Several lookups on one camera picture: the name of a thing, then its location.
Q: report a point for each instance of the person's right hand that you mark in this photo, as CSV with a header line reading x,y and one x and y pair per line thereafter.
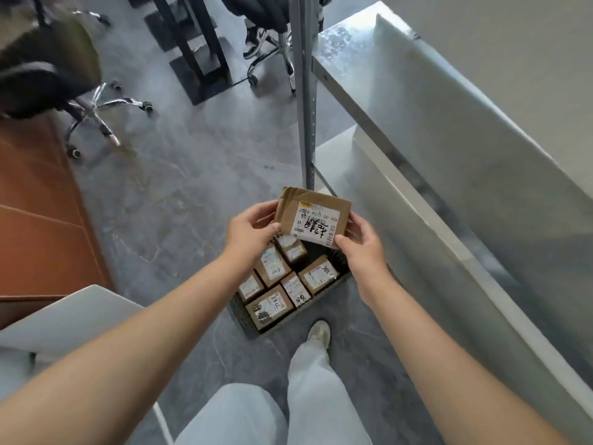
x,y
368,268

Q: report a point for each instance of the person's left hand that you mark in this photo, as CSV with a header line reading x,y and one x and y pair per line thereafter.
x,y
245,240

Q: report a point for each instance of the parcel with handwritten label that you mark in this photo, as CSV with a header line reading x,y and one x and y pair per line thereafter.
x,y
272,266

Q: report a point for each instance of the labelled cardboard parcel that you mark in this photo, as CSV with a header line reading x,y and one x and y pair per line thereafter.
x,y
250,287

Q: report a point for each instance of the cardboard parcel marked 786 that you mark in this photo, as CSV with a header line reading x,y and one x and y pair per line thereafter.
x,y
318,275

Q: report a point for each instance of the small parcel with characters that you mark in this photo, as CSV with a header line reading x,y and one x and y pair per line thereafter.
x,y
295,289

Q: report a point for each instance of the parcel with scribbled label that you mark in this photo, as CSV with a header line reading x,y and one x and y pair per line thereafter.
x,y
268,308

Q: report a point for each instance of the black plastic basket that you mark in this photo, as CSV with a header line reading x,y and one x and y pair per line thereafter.
x,y
241,315

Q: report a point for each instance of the person's left forearm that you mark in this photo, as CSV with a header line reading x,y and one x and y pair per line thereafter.
x,y
116,366

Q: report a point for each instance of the person's right forearm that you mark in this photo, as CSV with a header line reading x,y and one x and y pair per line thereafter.
x,y
463,380

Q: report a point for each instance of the person's white right shoe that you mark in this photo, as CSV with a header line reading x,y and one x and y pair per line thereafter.
x,y
319,333

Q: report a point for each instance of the person's white trousers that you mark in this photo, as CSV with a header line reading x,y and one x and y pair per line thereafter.
x,y
315,403

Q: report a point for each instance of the grey metal shelf rack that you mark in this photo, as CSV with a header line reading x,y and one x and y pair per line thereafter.
x,y
306,88

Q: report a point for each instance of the light wooden desk black legs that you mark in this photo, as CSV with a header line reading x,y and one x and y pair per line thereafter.
x,y
204,74

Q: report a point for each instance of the white flat board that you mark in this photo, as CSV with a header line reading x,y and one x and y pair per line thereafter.
x,y
69,319

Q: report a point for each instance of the brown wooden cabinet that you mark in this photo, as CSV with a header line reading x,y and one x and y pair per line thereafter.
x,y
41,227

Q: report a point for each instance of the black office chair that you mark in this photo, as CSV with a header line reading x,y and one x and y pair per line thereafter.
x,y
259,9
37,88

